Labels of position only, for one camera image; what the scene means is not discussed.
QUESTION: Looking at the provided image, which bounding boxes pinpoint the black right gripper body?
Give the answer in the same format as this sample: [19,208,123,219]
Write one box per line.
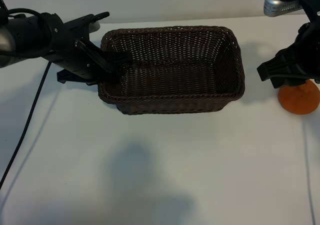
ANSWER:
[294,21,320,84]

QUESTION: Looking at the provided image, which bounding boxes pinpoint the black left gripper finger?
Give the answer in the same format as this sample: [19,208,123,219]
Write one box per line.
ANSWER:
[56,69,98,86]
[101,51,134,73]

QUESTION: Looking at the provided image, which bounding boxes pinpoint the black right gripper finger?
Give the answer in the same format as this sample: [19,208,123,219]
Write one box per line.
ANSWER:
[256,44,301,83]
[270,76,313,90]

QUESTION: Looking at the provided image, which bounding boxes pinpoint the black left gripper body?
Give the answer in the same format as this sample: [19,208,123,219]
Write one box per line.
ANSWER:
[40,14,119,84]

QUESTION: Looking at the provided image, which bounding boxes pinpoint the orange fruit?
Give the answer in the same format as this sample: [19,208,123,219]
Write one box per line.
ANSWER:
[278,81,320,115]

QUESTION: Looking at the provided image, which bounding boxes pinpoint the dark brown wicker basket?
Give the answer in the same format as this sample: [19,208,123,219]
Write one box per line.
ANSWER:
[96,25,245,116]

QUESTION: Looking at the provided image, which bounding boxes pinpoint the black left gripper wires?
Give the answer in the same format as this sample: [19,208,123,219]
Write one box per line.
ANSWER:
[79,40,114,74]

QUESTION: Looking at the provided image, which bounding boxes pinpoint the black braided cable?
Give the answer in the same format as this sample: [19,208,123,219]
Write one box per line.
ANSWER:
[0,61,53,189]

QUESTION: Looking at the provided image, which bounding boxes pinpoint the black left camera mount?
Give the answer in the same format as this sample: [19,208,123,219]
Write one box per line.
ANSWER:
[63,12,101,40]

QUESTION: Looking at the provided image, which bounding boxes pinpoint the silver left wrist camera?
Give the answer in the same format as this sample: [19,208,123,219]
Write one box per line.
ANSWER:
[87,21,101,33]

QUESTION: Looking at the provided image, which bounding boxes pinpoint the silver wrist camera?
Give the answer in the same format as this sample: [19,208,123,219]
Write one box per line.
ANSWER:
[87,21,101,33]
[263,0,305,18]

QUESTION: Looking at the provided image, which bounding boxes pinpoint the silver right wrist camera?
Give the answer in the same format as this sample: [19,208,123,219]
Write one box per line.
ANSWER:
[263,0,305,18]

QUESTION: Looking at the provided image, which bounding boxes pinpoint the black smooth arm cable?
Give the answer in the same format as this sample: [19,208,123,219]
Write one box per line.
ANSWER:
[0,0,45,24]

